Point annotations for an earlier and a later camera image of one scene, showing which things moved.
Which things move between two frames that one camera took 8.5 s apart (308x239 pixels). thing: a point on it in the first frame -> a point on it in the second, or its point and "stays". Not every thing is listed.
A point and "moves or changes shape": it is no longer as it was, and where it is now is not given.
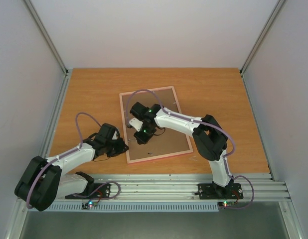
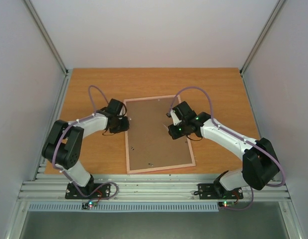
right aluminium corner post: x=276 y=9 stays
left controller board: x=87 y=205 stays
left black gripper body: x=107 y=145 -> x=112 y=129
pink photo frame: x=164 y=144 moves or changes shape
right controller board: x=226 y=203 stays
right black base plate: x=211 y=191 stays
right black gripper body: x=139 y=137 -> x=175 y=130
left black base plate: x=93 y=191 stays
